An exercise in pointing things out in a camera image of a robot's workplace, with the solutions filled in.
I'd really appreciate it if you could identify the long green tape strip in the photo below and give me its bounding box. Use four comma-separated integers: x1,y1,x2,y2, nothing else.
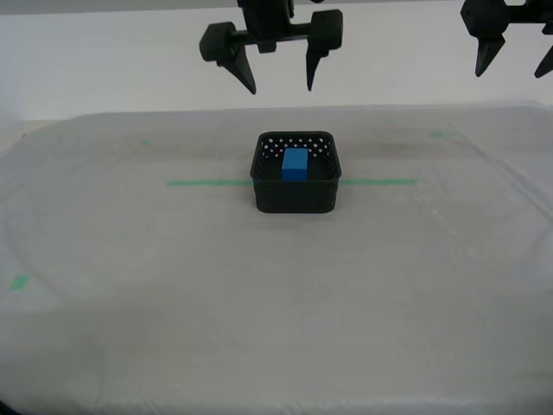
166,177,418,188

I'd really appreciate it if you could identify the black perforated plastic basket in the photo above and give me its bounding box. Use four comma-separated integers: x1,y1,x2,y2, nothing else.
249,129,346,216

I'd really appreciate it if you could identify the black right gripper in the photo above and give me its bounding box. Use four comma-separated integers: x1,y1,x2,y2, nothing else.
460,0,553,80

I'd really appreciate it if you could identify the white table cloth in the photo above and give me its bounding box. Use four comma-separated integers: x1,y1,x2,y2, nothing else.
0,101,553,415

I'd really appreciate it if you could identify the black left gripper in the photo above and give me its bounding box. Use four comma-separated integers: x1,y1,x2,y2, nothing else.
198,0,345,96

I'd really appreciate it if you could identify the blue rectangular block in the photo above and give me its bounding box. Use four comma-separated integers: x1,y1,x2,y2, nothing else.
281,149,309,182

